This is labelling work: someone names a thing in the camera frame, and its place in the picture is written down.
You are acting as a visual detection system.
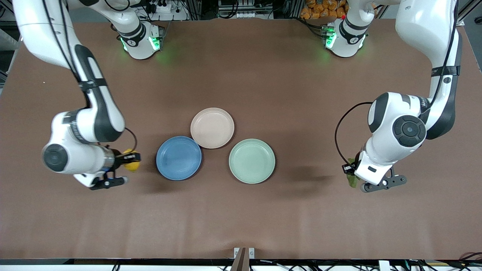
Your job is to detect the yellow lemon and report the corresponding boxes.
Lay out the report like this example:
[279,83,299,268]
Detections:
[122,149,141,173]

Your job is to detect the green lettuce leaf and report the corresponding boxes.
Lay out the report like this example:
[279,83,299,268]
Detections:
[346,158,359,189]

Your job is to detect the blue plate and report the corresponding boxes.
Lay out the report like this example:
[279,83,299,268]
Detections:
[156,136,202,181]

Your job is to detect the beige plate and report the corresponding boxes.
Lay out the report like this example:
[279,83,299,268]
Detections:
[190,108,235,149]

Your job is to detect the mint green plate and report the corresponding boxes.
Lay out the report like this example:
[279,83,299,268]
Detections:
[229,139,276,184]

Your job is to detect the white power strip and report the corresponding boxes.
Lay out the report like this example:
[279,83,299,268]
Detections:
[145,0,172,14]

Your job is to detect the orange snack packets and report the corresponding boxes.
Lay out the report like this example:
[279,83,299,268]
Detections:
[300,0,348,20]

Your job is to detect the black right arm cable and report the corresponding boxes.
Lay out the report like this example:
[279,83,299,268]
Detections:
[42,0,138,153]

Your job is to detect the metal table edge bracket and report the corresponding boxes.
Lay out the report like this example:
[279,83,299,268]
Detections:
[233,247,255,271]

